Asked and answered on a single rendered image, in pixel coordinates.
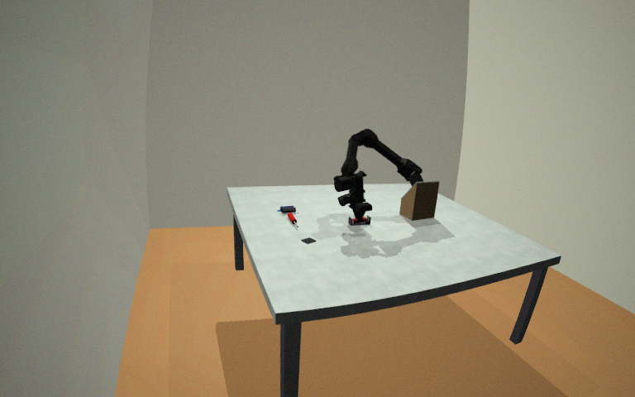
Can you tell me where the red-handled screwdriver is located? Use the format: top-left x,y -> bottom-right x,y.
288,213 -> 298,227

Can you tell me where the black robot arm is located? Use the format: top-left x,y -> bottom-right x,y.
334,129 -> 423,206

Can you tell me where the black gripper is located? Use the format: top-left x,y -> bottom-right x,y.
349,188 -> 372,223

